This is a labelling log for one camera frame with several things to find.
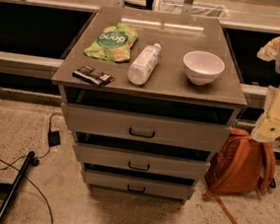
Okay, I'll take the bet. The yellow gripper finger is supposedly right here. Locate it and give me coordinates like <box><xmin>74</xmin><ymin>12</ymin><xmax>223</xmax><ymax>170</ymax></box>
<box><xmin>256</xmin><ymin>37</ymin><xmax>280</xmax><ymax>62</ymax></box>

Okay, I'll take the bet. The grey drawer cabinet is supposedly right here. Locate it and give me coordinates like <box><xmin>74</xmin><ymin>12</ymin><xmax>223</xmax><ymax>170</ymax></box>
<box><xmin>52</xmin><ymin>7</ymin><xmax>246</xmax><ymax>189</ymax></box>

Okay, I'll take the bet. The grey top drawer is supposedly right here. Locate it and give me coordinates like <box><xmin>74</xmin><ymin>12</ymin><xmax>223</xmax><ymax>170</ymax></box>
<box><xmin>61</xmin><ymin>103</ymin><xmax>231</xmax><ymax>152</ymax></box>

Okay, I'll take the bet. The white bowl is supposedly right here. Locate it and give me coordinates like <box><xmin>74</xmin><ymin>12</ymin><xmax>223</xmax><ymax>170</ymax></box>
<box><xmin>182</xmin><ymin>50</ymin><xmax>225</xmax><ymax>85</ymax></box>

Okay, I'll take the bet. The orange backpack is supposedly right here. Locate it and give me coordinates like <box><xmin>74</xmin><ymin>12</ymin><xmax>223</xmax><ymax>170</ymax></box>
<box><xmin>203</xmin><ymin>128</ymin><xmax>276</xmax><ymax>224</ymax></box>

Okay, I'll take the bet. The clear plastic water bottle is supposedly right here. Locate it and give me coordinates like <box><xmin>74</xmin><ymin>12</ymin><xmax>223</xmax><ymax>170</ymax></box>
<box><xmin>127</xmin><ymin>43</ymin><xmax>161</xmax><ymax>86</ymax></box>

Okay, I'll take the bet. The green snack bag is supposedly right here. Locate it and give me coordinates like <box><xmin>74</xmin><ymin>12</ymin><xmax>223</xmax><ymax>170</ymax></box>
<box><xmin>84</xmin><ymin>23</ymin><xmax>138</xmax><ymax>63</ymax></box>

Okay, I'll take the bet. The black snack bar wrapper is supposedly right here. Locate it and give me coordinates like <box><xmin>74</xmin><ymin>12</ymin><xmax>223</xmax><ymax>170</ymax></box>
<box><xmin>72</xmin><ymin>66</ymin><xmax>114</xmax><ymax>87</ymax></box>

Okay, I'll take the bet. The black power adapter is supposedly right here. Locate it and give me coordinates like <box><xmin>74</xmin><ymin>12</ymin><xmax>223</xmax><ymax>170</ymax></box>
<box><xmin>47</xmin><ymin>130</ymin><xmax>61</xmax><ymax>147</ymax></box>

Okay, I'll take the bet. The black metal pole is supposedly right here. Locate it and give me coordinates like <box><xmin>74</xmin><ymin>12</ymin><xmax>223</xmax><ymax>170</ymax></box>
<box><xmin>0</xmin><ymin>151</ymin><xmax>35</xmax><ymax>224</ymax></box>

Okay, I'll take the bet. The black cable on floor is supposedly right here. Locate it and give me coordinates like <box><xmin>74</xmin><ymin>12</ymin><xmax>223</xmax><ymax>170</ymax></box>
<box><xmin>0</xmin><ymin>107</ymin><xmax>65</xmax><ymax>224</ymax></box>

